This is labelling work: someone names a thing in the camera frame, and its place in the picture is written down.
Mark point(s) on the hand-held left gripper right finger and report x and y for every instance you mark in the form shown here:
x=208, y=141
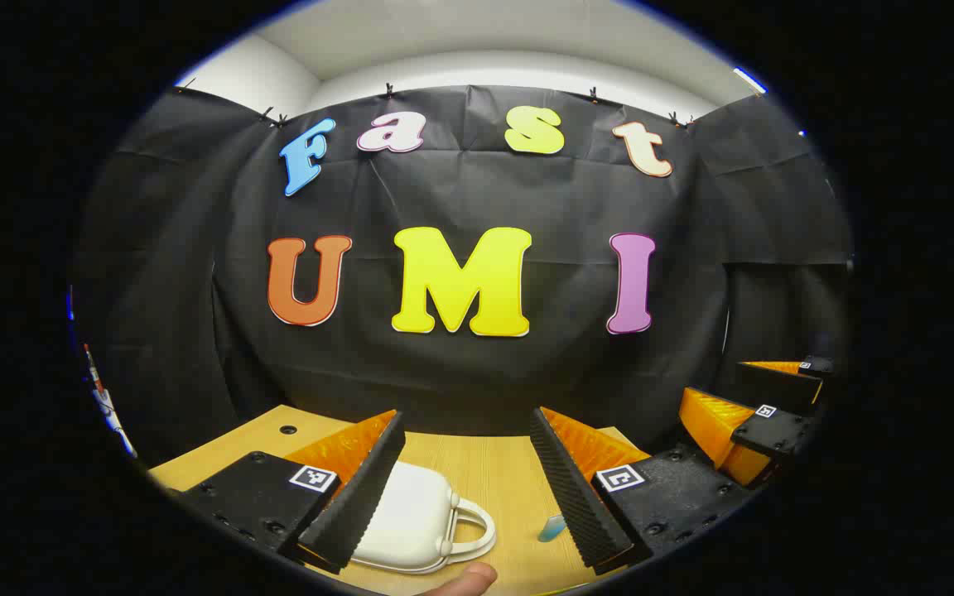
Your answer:
x=572, y=497

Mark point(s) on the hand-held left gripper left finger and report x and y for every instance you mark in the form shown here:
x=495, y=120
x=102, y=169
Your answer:
x=369, y=488

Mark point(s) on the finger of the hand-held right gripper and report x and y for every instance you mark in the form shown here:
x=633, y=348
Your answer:
x=779, y=434
x=792, y=382

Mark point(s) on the light blue squeeze tube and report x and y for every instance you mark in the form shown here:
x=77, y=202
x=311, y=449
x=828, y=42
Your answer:
x=551, y=528

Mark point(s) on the white suitcase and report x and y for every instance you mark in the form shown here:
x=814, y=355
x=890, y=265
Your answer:
x=419, y=513

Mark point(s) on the black backdrop cloth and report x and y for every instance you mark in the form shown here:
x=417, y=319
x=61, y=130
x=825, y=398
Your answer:
x=527, y=372

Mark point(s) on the white and red background clutter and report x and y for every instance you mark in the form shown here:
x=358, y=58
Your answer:
x=104, y=401

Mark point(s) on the ceiling light strip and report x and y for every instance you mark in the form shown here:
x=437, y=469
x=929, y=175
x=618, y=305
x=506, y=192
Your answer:
x=749, y=79

